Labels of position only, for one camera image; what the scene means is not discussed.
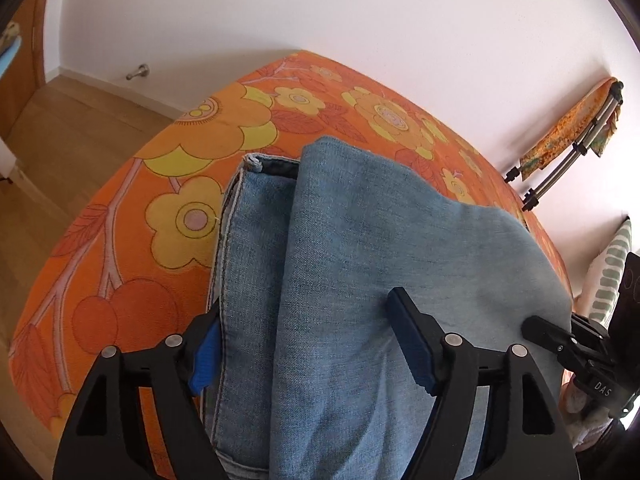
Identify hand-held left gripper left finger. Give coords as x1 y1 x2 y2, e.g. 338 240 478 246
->
52 300 226 480

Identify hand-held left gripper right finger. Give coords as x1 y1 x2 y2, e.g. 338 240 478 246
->
386 287 583 480

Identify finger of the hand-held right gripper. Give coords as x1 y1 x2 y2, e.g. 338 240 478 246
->
572 312 616 356
520 315 581 358

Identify light blue denim pants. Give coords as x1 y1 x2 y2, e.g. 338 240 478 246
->
200 135 573 480

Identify green striped white pillow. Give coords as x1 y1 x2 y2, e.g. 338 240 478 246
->
582 217 633 328

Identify orange floral bedspread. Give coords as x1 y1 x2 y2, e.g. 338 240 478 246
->
7 49 588 480

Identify orange patterned scarf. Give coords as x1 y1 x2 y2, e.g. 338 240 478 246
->
520 76 621 181

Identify wooden door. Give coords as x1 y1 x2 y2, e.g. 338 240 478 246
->
0 0 53 136

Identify light blue chair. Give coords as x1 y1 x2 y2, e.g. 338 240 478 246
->
0 20 23 68

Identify silver black camera tripod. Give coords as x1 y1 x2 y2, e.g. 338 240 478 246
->
505 80 626 211

